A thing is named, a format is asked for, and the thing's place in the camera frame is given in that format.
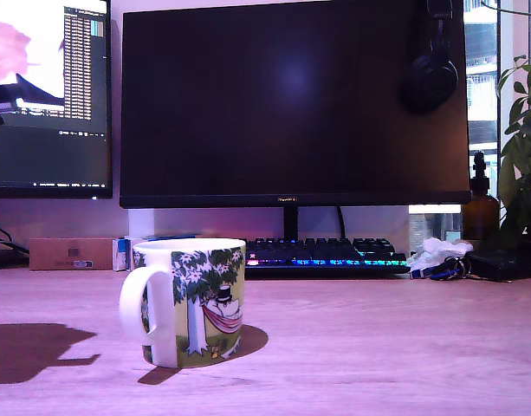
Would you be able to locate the black keyboard with rainbow backlight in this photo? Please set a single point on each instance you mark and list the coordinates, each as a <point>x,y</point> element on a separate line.
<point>334,262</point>

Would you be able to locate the small white and blue box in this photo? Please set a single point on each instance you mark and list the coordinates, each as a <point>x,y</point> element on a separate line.
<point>120,255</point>
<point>170,237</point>

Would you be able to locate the large black dark monitor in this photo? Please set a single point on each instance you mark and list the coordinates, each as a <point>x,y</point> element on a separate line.
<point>248,108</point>

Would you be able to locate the white mug with cartoon print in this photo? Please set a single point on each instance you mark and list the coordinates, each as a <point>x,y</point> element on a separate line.
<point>196,303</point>

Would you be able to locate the crumpled white tissue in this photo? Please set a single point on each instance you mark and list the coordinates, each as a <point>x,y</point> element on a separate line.
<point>438,248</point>

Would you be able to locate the black headphones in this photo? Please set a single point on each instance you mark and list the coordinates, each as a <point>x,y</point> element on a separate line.
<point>429,80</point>

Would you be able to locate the amber glass pump bottle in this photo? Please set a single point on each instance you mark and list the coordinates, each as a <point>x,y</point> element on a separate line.
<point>479,216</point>

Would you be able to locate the black monitor with lit screen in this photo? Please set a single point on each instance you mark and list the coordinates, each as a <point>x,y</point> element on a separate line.
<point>53,151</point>

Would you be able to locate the brown cardboard box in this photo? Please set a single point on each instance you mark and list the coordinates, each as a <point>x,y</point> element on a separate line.
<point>48,253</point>

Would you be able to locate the green houseplant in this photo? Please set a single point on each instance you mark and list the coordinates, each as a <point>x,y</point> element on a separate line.
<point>522,173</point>

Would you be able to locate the white upright post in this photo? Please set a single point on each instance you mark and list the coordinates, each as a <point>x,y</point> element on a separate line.
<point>140,223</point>

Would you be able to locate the black window frame bar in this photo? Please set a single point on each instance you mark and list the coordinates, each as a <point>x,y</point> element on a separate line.
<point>499,43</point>

